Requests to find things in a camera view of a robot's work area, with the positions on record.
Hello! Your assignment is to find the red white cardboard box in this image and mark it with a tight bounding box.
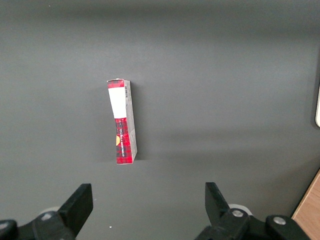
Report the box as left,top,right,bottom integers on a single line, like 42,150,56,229
106,78,138,166

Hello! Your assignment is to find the cream plastic tray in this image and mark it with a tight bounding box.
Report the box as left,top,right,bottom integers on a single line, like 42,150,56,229
314,82,320,130

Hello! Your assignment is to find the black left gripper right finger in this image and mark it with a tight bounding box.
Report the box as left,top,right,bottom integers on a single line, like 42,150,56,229
193,181,310,240

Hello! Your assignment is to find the wooden drawer cabinet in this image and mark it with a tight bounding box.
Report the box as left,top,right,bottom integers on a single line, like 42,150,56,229
291,168,320,240

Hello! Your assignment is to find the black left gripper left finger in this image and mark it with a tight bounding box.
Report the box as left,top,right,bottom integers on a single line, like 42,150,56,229
0,183,94,240

